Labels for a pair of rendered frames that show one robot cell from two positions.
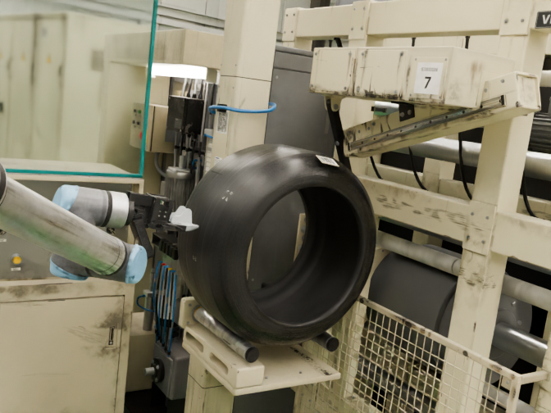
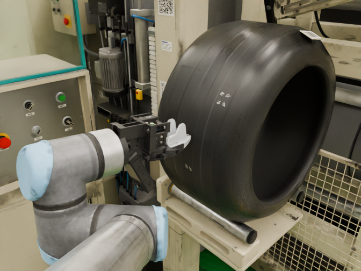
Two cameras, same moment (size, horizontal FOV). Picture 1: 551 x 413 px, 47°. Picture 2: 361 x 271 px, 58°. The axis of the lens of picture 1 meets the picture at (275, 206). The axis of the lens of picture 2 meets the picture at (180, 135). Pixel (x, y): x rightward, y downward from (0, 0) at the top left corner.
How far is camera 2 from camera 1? 1.06 m
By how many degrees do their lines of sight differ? 19
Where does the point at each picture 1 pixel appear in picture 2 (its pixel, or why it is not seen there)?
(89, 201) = (72, 162)
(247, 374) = (248, 254)
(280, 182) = (279, 72)
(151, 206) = (144, 135)
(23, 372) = (26, 257)
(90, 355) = not seen: hidden behind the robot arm
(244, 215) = (250, 121)
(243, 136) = (190, 15)
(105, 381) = not seen: hidden behind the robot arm
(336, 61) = not seen: outside the picture
